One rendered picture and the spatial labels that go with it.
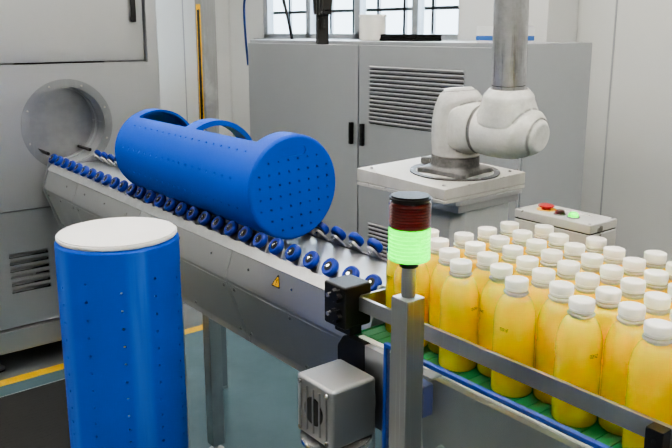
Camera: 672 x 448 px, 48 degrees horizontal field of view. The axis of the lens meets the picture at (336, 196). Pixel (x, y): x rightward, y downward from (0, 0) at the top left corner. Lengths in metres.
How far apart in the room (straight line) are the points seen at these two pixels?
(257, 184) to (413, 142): 1.99
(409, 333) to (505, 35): 1.26
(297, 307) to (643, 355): 0.93
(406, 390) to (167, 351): 0.79
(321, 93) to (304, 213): 2.38
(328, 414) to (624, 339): 0.55
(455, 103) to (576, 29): 2.44
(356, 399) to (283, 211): 0.70
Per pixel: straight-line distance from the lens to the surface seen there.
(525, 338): 1.29
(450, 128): 2.38
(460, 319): 1.37
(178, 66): 7.25
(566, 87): 3.66
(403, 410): 1.23
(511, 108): 2.25
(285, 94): 4.65
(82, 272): 1.77
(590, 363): 1.23
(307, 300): 1.82
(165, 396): 1.89
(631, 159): 4.60
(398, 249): 1.12
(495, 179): 2.41
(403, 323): 1.17
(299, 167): 2.01
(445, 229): 2.36
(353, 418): 1.47
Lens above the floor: 1.50
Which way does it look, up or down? 12 degrees down
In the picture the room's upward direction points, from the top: straight up
